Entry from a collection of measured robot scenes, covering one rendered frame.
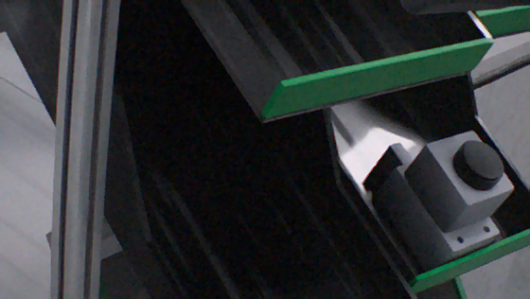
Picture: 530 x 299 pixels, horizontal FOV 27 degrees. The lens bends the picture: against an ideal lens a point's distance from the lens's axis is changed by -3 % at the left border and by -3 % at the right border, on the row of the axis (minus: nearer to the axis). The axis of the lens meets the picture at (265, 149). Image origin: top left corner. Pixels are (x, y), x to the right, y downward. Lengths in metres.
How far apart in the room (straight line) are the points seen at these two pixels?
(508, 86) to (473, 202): 1.42
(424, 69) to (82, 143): 0.16
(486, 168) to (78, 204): 0.23
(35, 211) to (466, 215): 0.75
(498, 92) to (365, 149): 1.31
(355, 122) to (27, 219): 0.64
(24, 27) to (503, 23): 0.26
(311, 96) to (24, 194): 0.89
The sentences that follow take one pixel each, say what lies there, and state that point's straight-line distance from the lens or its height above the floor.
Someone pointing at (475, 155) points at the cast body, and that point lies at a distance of 0.64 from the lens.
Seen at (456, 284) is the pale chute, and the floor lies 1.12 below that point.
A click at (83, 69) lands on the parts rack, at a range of 0.52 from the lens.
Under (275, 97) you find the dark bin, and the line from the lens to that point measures 0.45.
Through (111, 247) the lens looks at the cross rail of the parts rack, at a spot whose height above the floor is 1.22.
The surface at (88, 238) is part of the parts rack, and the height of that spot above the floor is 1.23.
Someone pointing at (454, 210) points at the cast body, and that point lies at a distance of 0.64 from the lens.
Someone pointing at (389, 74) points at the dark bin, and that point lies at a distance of 0.49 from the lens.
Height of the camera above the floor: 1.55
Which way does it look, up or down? 28 degrees down
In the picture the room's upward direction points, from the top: 9 degrees clockwise
